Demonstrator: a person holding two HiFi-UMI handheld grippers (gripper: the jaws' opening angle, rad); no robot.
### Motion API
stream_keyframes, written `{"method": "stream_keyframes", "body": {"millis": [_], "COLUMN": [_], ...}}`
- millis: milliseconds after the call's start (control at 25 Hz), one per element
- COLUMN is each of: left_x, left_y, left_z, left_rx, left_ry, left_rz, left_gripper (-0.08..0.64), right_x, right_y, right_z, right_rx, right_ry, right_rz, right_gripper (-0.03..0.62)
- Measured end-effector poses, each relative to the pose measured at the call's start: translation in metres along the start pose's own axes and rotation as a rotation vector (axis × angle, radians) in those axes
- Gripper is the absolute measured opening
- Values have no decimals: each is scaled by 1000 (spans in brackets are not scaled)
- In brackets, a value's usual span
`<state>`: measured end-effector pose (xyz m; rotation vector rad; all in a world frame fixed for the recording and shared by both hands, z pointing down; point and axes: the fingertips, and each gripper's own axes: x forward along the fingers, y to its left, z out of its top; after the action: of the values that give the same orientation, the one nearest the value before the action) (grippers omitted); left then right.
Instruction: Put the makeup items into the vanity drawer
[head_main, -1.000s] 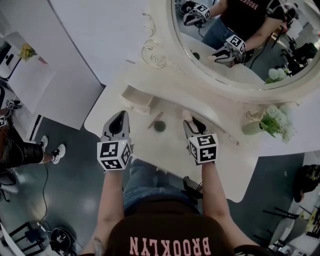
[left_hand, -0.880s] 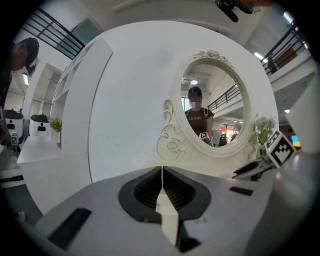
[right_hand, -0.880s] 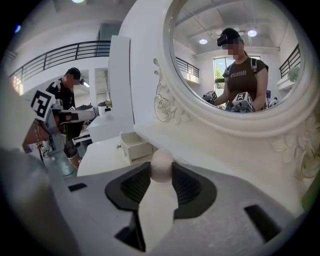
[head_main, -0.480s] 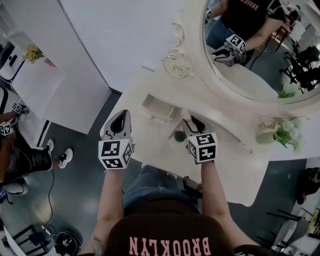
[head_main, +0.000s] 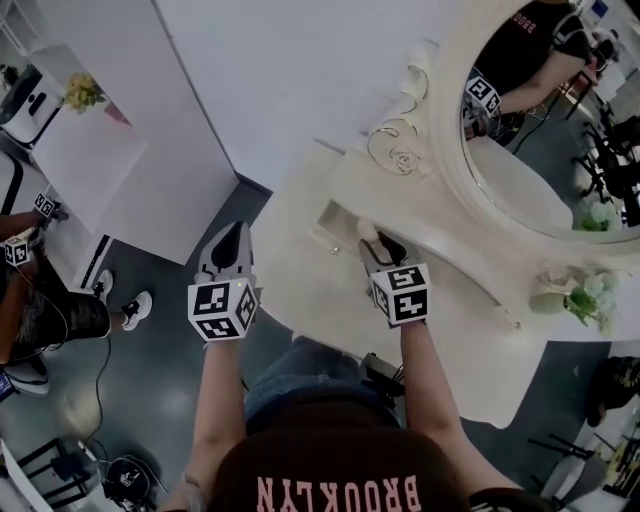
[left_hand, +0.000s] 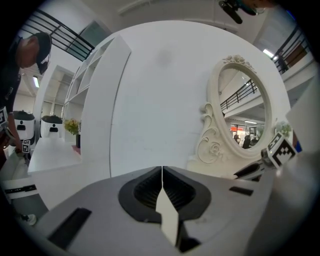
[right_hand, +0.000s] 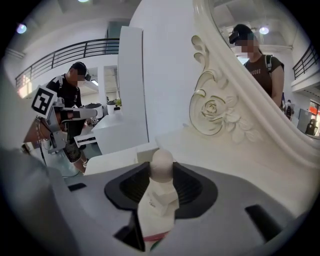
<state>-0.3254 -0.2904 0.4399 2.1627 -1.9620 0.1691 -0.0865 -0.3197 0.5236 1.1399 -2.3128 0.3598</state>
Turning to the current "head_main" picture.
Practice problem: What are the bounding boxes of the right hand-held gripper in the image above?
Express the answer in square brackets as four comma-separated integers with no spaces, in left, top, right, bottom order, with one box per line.
[358,231,432,329]

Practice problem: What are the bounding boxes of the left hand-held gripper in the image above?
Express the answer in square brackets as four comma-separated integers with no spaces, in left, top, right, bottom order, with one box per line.
[187,221,262,346]

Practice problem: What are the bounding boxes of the small cream drawer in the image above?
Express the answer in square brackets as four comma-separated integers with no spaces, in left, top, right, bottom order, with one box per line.
[313,198,374,262]

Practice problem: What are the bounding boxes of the cream ornate dressing table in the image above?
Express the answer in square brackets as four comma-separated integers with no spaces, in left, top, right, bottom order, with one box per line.
[244,134,614,431]

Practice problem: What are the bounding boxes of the person's left forearm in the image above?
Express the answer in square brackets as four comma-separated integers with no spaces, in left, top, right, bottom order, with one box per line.
[184,339,249,501]

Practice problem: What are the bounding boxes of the person's right forearm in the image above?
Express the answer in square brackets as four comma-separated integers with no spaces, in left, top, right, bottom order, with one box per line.
[397,319,501,496]

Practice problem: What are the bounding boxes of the black waist pack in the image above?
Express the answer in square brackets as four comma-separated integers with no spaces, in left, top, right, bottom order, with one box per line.
[360,352,406,401]

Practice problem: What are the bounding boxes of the white cabinet with black strip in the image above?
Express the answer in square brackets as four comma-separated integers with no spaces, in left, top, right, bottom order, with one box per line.
[73,232,115,291]

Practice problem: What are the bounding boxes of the person's blue jeans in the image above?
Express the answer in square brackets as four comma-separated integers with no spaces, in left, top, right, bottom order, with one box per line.
[243,335,401,431]

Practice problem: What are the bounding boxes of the tall white shelving unit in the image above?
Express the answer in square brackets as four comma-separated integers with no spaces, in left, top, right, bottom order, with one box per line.
[37,0,240,267]

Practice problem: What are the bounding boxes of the white desk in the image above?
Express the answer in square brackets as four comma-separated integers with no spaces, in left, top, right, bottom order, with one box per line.
[27,43,150,236]

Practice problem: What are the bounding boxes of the pale green vase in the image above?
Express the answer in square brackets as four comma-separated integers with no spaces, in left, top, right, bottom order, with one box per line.
[528,290,569,316]

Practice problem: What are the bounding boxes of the oval cream framed mirror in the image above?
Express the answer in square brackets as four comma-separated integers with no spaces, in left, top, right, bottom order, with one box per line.
[367,0,640,246]

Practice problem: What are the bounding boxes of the pink box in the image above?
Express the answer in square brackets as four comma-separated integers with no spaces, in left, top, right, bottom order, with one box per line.
[103,103,132,127]

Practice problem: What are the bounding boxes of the person's brown t-shirt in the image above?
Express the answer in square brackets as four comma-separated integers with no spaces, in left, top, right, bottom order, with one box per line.
[164,399,556,512]

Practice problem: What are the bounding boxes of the white artificial flowers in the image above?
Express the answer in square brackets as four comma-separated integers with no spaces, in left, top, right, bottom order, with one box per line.
[564,272,621,337]

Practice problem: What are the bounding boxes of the yellow flower plant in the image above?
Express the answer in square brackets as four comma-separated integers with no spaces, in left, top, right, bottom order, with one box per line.
[63,72,109,115]

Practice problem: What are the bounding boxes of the white robot with black top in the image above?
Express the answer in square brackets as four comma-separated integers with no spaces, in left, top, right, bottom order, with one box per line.
[0,67,65,150]
[0,149,26,214]

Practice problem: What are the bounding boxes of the black backpack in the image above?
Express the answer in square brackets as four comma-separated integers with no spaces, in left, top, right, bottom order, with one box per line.
[102,453,151,504]

